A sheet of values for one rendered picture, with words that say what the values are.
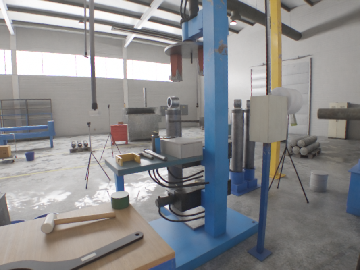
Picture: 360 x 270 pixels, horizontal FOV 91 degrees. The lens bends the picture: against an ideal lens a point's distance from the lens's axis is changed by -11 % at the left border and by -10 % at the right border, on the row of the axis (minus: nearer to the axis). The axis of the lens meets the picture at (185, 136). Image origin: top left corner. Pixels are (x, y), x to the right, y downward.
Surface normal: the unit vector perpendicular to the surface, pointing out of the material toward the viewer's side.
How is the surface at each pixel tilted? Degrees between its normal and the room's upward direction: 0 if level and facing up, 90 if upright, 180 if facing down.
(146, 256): 0
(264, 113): 90
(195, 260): 90
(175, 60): 90
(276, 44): 90
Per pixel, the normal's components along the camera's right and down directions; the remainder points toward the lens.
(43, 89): 0.57, 0.10
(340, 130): -0.83, 0.09
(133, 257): -0.02, -0.99
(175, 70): -0.54, 0.12
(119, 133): 0.25, 0.12
